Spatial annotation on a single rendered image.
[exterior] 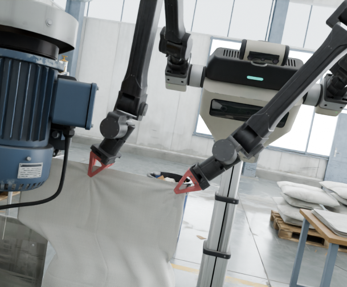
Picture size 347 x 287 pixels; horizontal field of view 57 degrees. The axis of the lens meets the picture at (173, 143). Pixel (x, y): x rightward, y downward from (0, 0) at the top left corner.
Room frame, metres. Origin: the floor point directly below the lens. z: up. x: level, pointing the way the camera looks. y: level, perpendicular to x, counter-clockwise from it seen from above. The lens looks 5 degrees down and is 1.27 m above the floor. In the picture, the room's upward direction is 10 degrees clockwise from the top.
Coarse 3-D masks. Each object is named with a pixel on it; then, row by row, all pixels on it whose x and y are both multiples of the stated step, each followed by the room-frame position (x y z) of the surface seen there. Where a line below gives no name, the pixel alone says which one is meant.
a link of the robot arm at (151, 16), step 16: (144, 0) 0.81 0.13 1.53; (160, 0) 0.82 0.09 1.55; (144, 16) 0.82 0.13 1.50; (144, 32) 0.83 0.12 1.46; (144, 48) 0.84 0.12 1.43; (128, 64) 0.87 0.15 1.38; (144, 64) 0.86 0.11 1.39; (128, 80) 0.88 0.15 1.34; (144, 80) 0.89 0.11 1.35; (128, 96) 0.91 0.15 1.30; (144, 96) 0.91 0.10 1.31; (128, 112) 0.91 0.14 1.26
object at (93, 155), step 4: (92, 152) 0.92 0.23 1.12; (96, 152) 0.92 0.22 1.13; (92, 156) 0.92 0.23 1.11; (96, 156) 0.92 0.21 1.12; (100, 156) 0.91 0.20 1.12; (92, 160) 0.93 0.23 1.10; (100, 160) 0.91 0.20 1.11; (92, 164) 0.94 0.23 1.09; (88, 168) 0.94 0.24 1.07; (100, 168) 0.92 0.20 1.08; (104, 168) 0.92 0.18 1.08; (88, 172) 0.94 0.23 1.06; (96, 172) 0.93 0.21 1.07; (92, 176) 0.94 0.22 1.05
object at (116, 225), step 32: (32, 192) 0.95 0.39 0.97; (64, 192) 0.95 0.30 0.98; (96, 192) 0.94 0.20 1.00; (128, 192) 0.91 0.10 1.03; (160, 192) 0.90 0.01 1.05; (32, 224) 0.94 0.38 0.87; (64, 224) 0.95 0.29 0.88; (96, 224) 0.93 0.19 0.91; (128, 224) 0.91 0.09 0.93; (160, 224) 0.90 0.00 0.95; (64, 256) 0.88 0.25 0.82; (96, 256) 0.88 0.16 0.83; (128, 256) 0.88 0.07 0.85; (160, 256) 0.89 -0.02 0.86
